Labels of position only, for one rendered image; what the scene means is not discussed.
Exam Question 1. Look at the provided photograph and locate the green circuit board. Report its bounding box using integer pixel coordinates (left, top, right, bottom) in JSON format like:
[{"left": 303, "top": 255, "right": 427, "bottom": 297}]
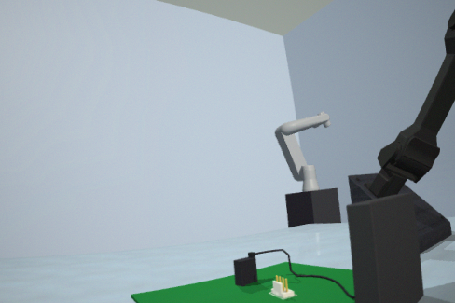
[{"left": 131, "top": 262, "right": 355, "bottom": 303}]

